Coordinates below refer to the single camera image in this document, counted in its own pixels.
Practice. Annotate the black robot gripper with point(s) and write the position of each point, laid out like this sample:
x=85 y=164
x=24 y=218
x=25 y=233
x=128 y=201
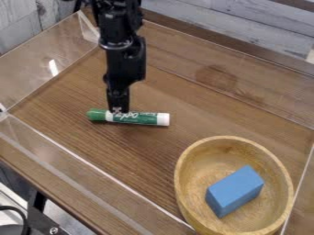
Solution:
x=125 y=69

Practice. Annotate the green Expo marker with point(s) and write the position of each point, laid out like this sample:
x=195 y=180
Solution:
x=140 y=118

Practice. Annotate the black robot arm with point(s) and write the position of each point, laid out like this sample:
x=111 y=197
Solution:
x=119 y=20

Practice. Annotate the brown wooden bowl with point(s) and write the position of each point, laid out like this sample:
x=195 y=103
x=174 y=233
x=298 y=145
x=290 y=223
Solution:
x=207 y=161

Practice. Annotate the black metal table leg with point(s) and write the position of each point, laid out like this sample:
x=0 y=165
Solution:
x=39 y=201

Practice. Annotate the blue foam block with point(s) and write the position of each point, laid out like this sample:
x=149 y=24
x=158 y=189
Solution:
x=232 y=191

